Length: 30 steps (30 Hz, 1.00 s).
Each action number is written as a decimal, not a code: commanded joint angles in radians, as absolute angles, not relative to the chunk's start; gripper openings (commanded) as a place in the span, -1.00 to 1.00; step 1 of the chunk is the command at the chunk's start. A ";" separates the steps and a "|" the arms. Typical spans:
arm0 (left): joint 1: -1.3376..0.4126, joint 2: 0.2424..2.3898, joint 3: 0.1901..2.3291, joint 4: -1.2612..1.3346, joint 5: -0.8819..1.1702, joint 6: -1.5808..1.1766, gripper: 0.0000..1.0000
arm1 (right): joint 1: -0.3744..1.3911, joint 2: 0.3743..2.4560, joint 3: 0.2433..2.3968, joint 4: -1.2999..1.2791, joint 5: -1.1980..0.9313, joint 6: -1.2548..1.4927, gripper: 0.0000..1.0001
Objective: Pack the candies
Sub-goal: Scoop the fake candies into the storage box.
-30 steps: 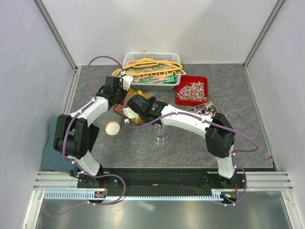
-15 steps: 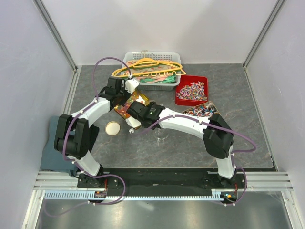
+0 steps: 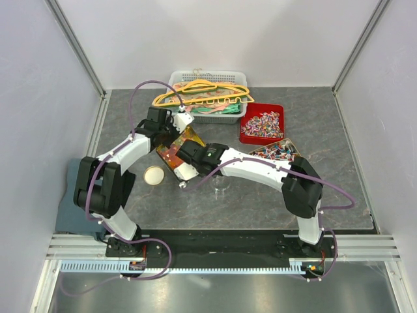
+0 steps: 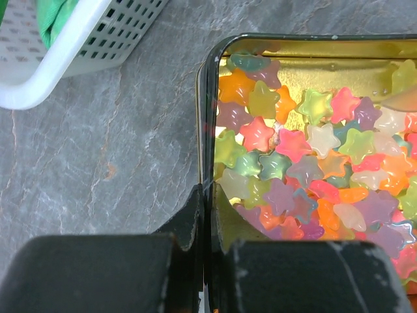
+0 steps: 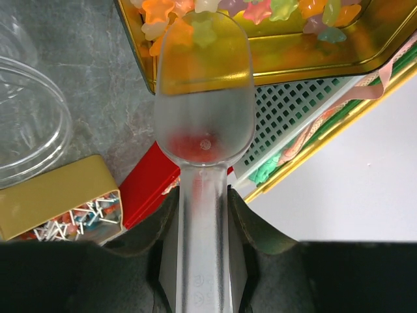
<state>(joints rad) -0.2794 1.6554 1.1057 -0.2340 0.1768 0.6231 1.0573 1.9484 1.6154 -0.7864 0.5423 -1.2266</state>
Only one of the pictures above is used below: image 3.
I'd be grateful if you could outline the gold gummy candy tin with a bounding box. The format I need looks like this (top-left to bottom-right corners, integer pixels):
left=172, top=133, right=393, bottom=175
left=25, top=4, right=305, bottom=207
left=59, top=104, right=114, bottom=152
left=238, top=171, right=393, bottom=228
left=156, top=126, right=205, bottom=173

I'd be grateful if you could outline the gold lollipop tin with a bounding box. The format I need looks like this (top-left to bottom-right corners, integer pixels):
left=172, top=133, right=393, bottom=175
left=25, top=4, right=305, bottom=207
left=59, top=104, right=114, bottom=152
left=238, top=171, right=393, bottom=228
left=249, top=138, right=301, bottom=162

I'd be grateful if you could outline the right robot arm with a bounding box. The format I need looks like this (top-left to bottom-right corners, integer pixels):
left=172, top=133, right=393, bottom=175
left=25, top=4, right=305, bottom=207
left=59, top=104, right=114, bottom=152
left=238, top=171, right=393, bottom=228
left=176, top=140, right=324, bottom=257

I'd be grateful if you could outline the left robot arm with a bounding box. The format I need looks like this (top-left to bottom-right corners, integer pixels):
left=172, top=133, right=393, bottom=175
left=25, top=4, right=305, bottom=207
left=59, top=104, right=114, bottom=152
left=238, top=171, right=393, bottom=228
left=74, top=108, right=180, bottom=256

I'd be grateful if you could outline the clear glass bowl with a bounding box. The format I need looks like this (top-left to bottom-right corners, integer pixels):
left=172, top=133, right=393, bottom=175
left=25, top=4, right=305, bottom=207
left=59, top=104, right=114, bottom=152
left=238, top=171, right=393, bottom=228
left=210, top=175, right=231, bottom=200

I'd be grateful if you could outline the white round lid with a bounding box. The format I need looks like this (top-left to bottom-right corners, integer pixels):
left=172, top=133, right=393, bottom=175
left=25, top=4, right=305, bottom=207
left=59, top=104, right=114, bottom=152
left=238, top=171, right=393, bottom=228
left=143, top=166, right=165, bottom=186

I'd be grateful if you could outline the green cloth in basket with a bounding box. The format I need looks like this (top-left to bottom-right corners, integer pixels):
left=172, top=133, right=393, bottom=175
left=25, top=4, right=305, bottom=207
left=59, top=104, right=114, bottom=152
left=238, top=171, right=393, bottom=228
left=186, top=102, right=240, bottom=115

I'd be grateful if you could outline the yellow clothes hanger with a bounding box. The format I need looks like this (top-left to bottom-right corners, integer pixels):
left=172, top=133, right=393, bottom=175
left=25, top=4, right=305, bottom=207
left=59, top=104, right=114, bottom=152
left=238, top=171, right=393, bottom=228
left=152, top=79, right=250, bottom=107

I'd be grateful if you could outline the grey plastic basket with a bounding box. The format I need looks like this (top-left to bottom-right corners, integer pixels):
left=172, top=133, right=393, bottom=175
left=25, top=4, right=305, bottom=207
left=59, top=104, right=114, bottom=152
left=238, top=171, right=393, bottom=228
left=168, top=68, right=248, bottom=124

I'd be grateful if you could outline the pink clothes hanger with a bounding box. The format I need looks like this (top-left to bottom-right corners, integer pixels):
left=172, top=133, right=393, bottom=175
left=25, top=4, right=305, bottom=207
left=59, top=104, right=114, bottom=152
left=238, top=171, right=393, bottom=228
left=163, top=89, right=255, bottom=107

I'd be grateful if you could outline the red candy tray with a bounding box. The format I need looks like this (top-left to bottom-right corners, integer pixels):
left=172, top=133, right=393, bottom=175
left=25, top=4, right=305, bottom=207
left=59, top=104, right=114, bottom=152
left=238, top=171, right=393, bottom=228
left=239, top=102, right=285, bottom=145

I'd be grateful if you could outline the blue folded cloth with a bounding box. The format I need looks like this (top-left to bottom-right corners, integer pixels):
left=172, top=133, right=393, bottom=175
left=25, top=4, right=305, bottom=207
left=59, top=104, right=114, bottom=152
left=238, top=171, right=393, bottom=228
left=55, top=158, right=106, bottom=241

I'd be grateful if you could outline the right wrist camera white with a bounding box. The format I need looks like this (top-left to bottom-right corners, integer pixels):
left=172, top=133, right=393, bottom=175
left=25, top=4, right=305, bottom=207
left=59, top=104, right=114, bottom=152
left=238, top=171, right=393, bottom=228
left=174, top=162, right=199, bottom=189

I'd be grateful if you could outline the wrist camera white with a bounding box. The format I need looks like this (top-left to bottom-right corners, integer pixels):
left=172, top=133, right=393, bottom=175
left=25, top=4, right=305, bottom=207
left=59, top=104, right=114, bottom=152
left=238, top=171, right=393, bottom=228
left=174, top=162, right=199, bottom=189
left=173, top=104, right=194, bottom=134

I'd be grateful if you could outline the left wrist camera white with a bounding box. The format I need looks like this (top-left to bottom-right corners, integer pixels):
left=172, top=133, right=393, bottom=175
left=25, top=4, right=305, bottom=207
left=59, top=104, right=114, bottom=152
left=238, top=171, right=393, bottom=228
left=173, top=104, right=194, bottom=134

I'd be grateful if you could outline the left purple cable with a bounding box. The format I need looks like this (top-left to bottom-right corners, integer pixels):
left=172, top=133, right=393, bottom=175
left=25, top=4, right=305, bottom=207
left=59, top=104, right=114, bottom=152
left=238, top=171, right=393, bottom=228
left=58, top=80, right=185, bottom=297

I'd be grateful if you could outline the purple cable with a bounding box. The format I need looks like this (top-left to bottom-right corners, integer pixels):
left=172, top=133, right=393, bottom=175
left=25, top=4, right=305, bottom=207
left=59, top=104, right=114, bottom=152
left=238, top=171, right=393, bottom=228
left=58, top=80, right=185, bottom=297
left=184, top=156, right=356, bottom=283

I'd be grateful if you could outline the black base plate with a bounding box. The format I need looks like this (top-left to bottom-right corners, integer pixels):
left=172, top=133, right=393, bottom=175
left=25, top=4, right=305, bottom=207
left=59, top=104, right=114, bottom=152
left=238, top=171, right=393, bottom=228
left=106, top=230, right=336, bottom=268

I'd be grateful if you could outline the grey cable duct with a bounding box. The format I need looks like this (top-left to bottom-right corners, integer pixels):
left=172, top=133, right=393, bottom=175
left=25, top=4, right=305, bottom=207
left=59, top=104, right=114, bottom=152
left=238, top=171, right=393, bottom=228
left=60, top=260, right=323, bottom=275

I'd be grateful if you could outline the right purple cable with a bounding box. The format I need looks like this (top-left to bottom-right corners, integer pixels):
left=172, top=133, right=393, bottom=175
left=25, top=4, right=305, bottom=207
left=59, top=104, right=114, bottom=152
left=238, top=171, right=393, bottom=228
left=184, top=156, right=356, bottom=283

